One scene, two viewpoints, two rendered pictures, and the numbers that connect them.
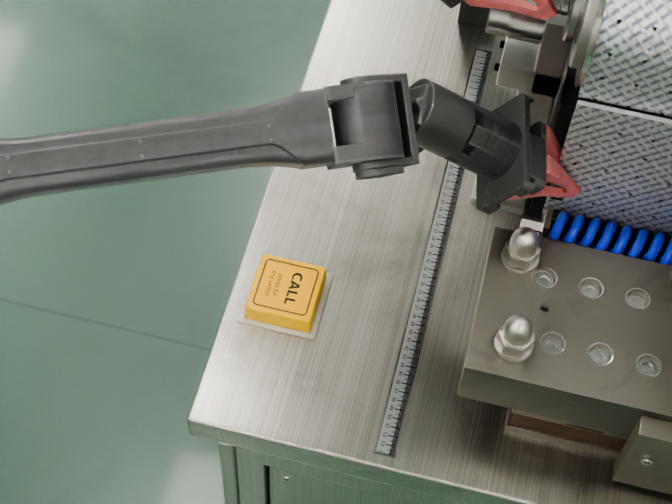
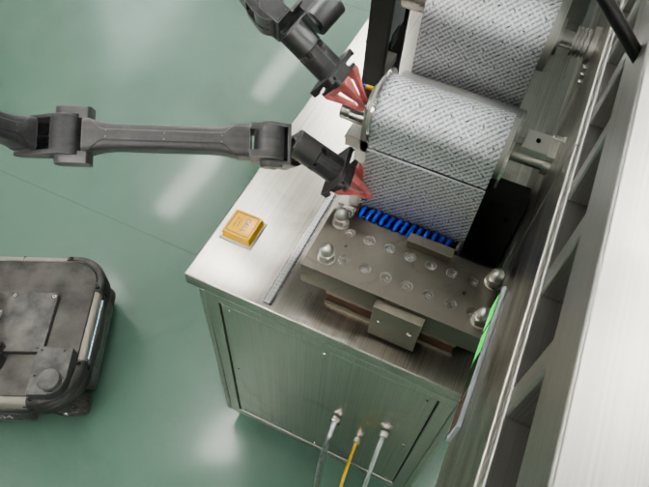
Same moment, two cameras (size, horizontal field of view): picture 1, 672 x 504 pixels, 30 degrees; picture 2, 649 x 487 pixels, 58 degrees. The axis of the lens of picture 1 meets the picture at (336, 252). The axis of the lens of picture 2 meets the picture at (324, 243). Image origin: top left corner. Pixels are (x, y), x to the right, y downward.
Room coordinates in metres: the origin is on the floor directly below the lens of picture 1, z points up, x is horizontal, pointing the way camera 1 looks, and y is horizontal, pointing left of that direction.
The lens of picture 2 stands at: (-0.10, -0.28, 2.01)
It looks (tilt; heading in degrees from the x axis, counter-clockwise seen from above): 55 degrees down; 10
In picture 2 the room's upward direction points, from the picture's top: 5 degrees clockwise
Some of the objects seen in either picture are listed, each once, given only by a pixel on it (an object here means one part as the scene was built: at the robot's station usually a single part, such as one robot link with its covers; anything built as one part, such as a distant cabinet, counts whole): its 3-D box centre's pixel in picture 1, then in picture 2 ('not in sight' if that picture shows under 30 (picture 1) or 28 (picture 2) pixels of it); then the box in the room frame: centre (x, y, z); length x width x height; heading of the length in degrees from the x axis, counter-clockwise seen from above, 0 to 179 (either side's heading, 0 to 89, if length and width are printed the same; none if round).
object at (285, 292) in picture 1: (286, 292); (242, 227); (0.66, 0.05, 0.91); 0.07 x 0.07 x 0.02; 79
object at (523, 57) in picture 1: (518, 106); (358, 158); (0.82, -0.18, 1.05); 0.06 x 0.05 x 0.31; 79
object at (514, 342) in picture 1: (517, 332); (326, 251); (0.55, -0.17, 1.05); 0.04 x 0.04 x 0.04
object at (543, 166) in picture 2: not in sight; (530, 157); (0.72, -0.50, 1.25); 0.07 x 0.04 x 0.04; 79
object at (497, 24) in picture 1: (500, 13); (347, 109); (0.82, -0.14, 1.18); 0.04 x 0.02 x 0.04; 169
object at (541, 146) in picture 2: not in sight; (540, 145); (0.72, -0.50, 1.28); 0.06 x 0.05 x 0.02; 79
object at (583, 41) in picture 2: not in sight; (576, 41); (0.96, -0.54, 1.33); 0.07 x 0.07 x 0.07; 79
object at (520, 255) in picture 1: (523, 245); (341, 215); (0.65, -0.18, 1.05); 0.04 x 0.04 x 0.04
